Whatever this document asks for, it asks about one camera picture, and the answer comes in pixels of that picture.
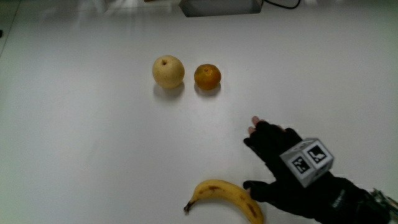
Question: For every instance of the person's right hand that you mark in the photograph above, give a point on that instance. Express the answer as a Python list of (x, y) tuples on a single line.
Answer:
[(280, 186)]

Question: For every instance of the yellow banana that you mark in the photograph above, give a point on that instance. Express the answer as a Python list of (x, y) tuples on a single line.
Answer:
[(230, 193)]

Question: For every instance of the orange mandarin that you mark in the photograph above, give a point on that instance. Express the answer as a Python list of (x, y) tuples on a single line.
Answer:
[(207, 76)]

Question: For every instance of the yellow round pear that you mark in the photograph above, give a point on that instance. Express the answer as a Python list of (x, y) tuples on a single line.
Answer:
[(168, 71)]

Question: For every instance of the grey box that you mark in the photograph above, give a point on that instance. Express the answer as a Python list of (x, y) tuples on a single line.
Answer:
[(220, 7)]

